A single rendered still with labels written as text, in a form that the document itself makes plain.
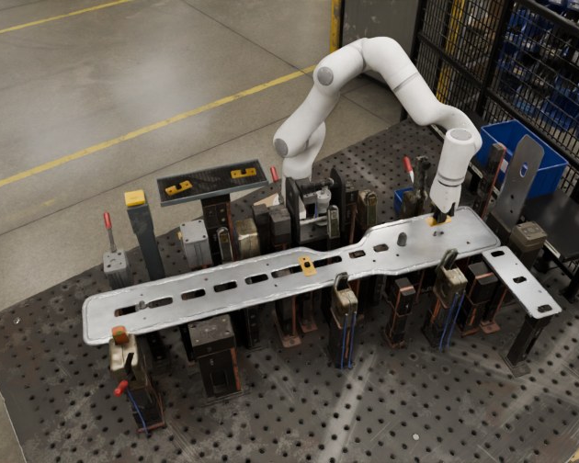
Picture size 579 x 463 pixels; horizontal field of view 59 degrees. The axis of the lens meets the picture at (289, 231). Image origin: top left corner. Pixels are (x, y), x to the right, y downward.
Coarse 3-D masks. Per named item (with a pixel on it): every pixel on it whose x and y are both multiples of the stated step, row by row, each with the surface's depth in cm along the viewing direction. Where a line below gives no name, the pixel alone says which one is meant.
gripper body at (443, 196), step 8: (440, 184) 159; (432, 192) 166; (440, 192) 161; (448, 192) 157; (456, 192) 157; (440, 200) 162; (448, 200) 158; (456, 200) 159; (440, 208) 163; (448, 208) 160; (456, 208) 161
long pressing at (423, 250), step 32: (384, 224) 179; (416, 224) 180; (448, 224) 180; (480, 224) 179; (256, 256) 169; (288, 256) 169; (320, 256) 169; (384, 256) 169; (416, 256) 169; (128, 288) 160; (160, 288) 160; (192, 288) 160; (256, 288) 160; (288, 288) 159; (96, 320) 152; (128, 320) 152; (160, 320) 151; (192, 320) 152
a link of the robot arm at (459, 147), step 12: (456, 132) 148; (468, 132) 148; (444, 144) 150; (456, 144) 146; (468, 144) 145; (444, 156) 151; (456, 156) 148; (468, 156) 149; (444, 168) 153; (456, 168) 151
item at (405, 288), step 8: (400, 280) 163; (400, 288) 160; (408, 288) 160; (392, 296) 167; (400, 296) 161; (408, 296) 159; (392, 304) 168; (400, 304) 162; (408, 304) 162; (392, 312) 171; (400, 312) 164; (408, 312) 165; (392, 320) 173; (400, 320) 169; (392, 328) 174; (400, 328) 172; (384, 336) 181; (392, 336) 175; (400, 336) 173; (392, 344) 177; (400, 344) 178
